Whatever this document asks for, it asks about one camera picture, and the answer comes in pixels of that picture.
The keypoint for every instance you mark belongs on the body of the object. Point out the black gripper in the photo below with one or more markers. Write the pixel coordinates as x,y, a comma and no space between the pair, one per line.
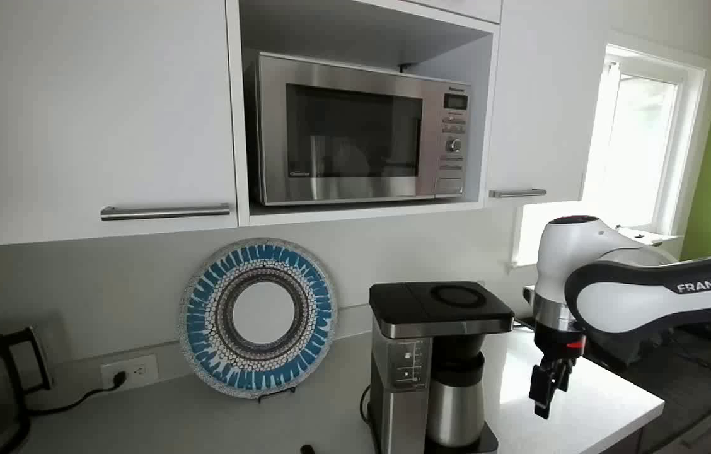
553,372

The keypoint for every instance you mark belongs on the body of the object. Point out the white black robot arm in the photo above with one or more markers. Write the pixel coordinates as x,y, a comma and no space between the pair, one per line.
595,280

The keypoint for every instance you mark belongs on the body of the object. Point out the black silver coffeemaker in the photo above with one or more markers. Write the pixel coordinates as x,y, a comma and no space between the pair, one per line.
408,321

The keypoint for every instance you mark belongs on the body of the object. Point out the stainless steel coffee carafe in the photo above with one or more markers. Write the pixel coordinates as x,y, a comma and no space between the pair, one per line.
456,399

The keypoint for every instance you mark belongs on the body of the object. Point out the blue white decorative plate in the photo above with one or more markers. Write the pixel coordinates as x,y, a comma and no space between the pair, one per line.
258,319

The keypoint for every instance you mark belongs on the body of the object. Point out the white framed window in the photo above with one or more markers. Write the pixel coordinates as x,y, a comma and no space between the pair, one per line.
643,134

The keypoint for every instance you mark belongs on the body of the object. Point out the stainless steel microwave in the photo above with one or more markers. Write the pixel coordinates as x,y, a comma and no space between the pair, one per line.
347,134

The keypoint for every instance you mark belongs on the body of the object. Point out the white right cabinet door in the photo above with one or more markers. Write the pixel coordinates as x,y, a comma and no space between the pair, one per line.
546,85

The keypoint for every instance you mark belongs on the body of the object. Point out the white cabinet door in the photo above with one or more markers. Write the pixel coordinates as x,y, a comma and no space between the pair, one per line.
113,103
546,85

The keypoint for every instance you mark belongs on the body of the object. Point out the white left cabinet door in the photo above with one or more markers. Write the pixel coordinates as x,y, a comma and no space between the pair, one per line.
113,103

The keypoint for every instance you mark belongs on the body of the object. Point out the silver right cabinet handle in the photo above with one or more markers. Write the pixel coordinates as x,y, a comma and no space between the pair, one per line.
517,191

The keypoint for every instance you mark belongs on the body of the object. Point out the silver cabinet handle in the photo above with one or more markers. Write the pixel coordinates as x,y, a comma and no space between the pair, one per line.
163,211
517,191

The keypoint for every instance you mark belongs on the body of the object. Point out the silver left cabinet handle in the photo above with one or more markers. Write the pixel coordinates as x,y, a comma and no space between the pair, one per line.
163,211

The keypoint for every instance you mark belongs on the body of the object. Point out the white wall outlet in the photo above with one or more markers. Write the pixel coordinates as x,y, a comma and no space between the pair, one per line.
139,372

